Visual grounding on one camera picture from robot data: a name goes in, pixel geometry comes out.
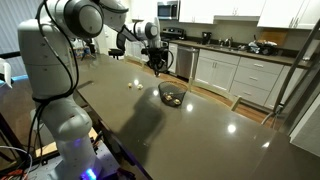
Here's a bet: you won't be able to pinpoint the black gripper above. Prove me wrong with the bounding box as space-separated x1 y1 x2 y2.
145 47 168 78

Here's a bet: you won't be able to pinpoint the black wire mesh basket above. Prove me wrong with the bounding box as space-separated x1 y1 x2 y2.
157 80 188 108

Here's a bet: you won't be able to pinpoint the robot base mounting platform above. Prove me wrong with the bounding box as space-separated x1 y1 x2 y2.
19 139 138 180

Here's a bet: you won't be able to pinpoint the stainless steel dishwasher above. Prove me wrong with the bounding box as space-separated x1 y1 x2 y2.
175 45 200 80

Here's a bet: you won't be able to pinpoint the black round stool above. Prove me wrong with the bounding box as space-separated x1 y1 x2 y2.
107 48 126 61

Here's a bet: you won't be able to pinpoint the black coffee maker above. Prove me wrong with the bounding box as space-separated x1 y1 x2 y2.
201 31 213 46

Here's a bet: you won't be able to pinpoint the white double cabinet doors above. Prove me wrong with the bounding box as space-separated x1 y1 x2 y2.
194 55 238 92

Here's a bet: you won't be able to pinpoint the stainless steel microwave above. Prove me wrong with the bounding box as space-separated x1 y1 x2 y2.
156 0 180 21

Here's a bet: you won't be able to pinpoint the white upper cabinet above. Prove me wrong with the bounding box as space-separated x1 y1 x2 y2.
256 0 320 31
213 0 267 18
178 0 215 25

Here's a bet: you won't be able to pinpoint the chrome sink faucet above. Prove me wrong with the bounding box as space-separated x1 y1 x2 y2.
218 36 235 48

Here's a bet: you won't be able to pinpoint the dark sink countertop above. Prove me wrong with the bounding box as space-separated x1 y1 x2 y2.
166 38 313 70

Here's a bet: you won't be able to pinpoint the white sink-side drawer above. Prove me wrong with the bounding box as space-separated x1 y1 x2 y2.
238 56 285 76
233 66 280 92
229 80 272 107

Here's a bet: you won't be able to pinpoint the pile of dishes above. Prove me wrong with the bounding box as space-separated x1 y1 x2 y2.
247 39 278 56

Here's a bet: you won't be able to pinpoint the wooden cutting board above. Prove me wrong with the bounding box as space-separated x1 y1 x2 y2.
259 30 288 47

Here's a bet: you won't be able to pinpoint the grey metal tripod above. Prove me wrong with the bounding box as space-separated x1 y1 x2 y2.
261 19 320 128

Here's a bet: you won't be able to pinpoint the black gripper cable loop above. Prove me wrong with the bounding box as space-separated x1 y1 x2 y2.
159 47 175 74

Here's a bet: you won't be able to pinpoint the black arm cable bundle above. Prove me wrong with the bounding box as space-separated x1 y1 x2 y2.
26 0 81 168

